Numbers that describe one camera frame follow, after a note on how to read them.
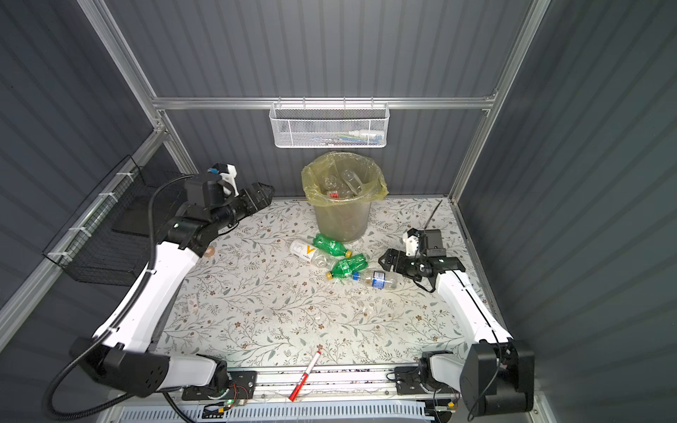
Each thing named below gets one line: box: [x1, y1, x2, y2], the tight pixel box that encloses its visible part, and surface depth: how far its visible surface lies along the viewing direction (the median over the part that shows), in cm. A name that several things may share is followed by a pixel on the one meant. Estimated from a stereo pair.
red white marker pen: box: [289, 349, 323, 403], surface depth 76 cm
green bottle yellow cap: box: [325, 253, 369, 281], surface depth 97 cm
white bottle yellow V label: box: [289, 238, 341, 270], surface depth 98 cm
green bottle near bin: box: [312, 233, 353, 259], surface depth 101 cm
